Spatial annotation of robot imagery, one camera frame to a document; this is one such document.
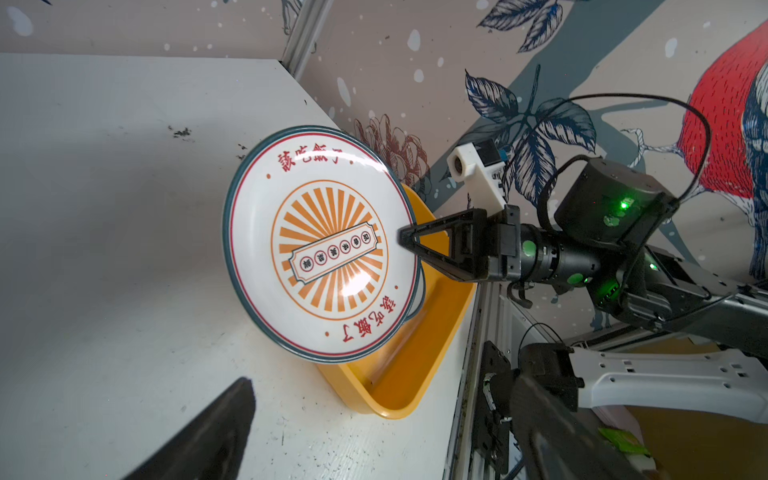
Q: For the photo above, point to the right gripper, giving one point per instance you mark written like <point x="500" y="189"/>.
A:
<point x="472" y="246"/>

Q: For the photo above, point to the yellow plastic bin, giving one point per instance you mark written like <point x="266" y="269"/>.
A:
<point x="392" y="381"/>

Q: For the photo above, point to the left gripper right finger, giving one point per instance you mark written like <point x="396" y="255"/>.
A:
<point x="554" y="444"/>

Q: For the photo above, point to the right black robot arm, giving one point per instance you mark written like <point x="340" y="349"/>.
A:
<point x="598" y="240"/>

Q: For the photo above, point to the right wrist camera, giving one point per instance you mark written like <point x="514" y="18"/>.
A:
<point x="475" y="168"/>

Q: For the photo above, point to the orange sunburst plate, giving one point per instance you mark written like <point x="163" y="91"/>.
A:
<point x="310" y="230"/>

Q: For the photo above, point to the white plate grey emblem back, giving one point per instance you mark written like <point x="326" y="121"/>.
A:
<point x="419" y="295"/>

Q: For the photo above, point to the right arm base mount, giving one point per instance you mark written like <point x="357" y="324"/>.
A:
<point x="494" y="454"/>

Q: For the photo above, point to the left gripper left fingers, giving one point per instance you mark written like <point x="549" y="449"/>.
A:
<point x="212" y="445"/>

